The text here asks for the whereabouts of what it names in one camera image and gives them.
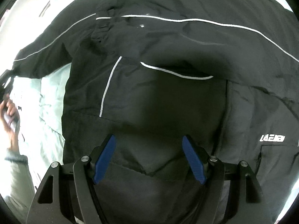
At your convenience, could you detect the black jacket with white piping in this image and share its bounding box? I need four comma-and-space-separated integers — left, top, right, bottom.
13, 0, 298, 223

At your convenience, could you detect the left forearm green sleeve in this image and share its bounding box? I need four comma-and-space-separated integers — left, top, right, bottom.
3, 150, 35, 223

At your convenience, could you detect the person's left hand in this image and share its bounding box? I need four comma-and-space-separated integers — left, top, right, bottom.
1, 94, 20, 153

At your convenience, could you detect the light green quilt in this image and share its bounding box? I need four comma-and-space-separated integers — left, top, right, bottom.
11, 65, 70, 176

